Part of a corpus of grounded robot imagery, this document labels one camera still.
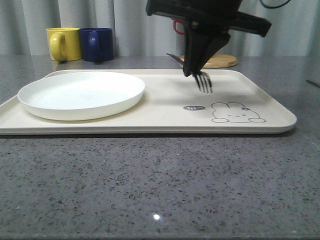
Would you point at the silver metal fork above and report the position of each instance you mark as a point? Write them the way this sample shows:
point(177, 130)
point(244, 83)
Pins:
point(203, 82)

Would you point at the wooden mug tree stand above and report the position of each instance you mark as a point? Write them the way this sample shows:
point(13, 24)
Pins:
point(220, 60)

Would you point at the red mug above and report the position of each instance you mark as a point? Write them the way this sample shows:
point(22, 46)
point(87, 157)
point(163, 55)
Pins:
point(178, 26)

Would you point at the dark blue mug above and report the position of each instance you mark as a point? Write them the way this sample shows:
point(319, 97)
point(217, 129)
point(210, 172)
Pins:
point(96, 44)

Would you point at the cream rabbit serving tray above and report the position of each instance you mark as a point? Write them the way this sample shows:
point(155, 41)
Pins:
point(171, 103)

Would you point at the white round plate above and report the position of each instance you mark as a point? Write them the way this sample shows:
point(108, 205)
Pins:
point(81, 95)

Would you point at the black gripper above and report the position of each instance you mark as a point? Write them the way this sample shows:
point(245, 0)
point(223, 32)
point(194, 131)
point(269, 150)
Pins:
point(200, 47)

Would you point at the yellow mug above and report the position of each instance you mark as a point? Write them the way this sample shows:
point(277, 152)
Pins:
point(64, 43)

